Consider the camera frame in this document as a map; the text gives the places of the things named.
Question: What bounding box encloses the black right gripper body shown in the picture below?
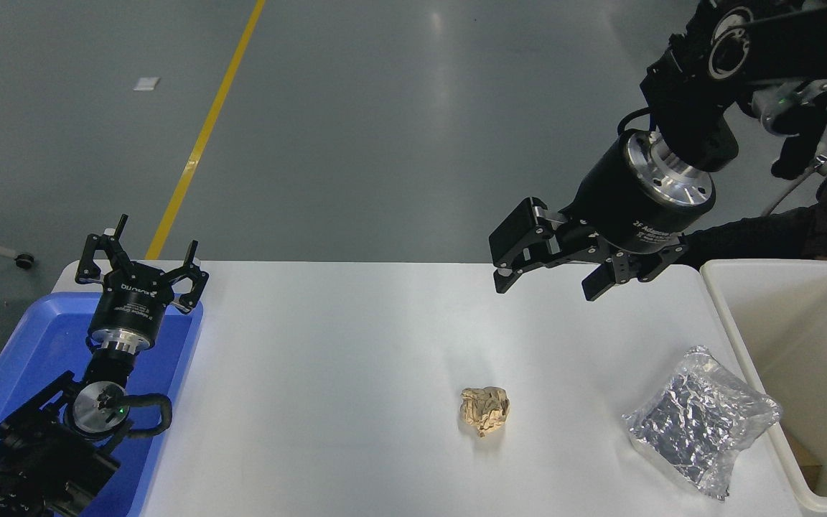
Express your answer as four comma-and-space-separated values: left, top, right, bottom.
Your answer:
564, 133, 714, 253

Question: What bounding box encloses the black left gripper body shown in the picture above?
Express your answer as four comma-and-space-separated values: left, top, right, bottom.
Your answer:
89, 261, 179, 340

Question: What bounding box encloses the blue plastic tray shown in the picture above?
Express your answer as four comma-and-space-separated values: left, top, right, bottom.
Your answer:
0, 291, 204, 517

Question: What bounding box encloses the grey chair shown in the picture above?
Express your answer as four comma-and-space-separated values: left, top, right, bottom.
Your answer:
762, 154, 827, 216

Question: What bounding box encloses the crumpled tan paper ball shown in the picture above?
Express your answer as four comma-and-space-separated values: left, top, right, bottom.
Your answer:
460, 386, 511, 437

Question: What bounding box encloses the large pale plastic bin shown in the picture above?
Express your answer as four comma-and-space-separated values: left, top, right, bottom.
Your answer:
699, 258, 827, 515

